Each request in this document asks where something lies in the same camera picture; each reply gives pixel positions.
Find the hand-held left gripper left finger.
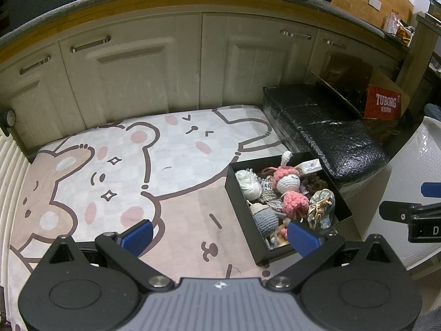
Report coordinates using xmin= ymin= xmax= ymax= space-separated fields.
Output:
xmin=45 ymin=219 xmax=174 ymax=292

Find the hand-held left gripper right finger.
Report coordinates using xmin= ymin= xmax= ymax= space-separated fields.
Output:
xmin=266 ymin=221 xmax=395 ymax=292

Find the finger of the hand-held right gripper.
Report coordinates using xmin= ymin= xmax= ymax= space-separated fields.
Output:
xmin=421 ymin=181 xmax=441 ymax=198
xmin=379 ymin=201 xmax=441 ymax=223

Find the pale wooden block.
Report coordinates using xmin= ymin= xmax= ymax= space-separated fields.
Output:
xmin=265 ymin=223 xmax=293 ymax=249

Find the blue floral satin pouch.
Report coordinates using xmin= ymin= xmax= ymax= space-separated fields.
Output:
xmin=308 ymin=188 xmax=335 ymax=230

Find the pink crochet jellyfish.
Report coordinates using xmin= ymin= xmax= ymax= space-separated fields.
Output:
xmin=281 ymin=190 xmax=310 ymax=219

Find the grey crochet doll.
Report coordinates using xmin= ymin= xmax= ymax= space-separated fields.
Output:
xmin=249 ymin=203 xmax=279 ymax=235

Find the multicoloured rope knot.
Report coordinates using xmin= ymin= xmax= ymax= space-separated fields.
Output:
xmin=257 ymin=176 xmax=285 ymax=212

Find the dark brown crochet piece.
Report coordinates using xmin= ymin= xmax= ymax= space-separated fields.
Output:
xmin=301 ymin=176 xmax=328 ymax=195

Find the pink white crochet doll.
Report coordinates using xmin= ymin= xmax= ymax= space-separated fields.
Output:
xmin=262 ymin=152 xmax=301 ymax=194

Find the black cardboard box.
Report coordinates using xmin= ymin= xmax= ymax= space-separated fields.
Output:
xmin=225 ymin=151 xmax=354 ymax=266

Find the beige tissue pack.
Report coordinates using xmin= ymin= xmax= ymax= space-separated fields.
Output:
xmin=296 ymin=159 xmax=323 ymax=176

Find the white yarn ball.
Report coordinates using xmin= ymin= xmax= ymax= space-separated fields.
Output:
xmin=235 ymin=169 xmax=263 ymax=201

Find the cartoon bear printed blanket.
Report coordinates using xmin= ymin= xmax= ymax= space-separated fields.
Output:
xmin=9 ymin=105 xmax=293 ymax=318

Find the red carton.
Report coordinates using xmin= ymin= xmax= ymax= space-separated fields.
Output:
xmin=363 ymin=86 xmax=404 ymax=119

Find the black padded bench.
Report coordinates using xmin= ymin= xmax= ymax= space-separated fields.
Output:
xmin=262 ymin=83 xmax=390 ymax=202

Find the brown cardboard box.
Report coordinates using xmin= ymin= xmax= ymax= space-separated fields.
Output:
xmin=310 ymin=67 xmax=409 ymax=121

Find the white ribbed radiator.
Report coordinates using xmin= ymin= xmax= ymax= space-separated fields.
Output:
xmin=0 ymin=133 xmax=33 ymax=331

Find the orange snack packet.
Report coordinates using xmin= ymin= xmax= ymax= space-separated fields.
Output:
xmin=396 ymin=21 xmax=416 ymax=46

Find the white snack packet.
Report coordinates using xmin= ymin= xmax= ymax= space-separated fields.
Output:
xmin=384 ymin=12 xmax=400 ymax=35

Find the wooden shelf frame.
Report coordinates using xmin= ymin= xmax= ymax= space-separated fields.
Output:
xmin=398 ymin=13 xmax=441 ymax=92

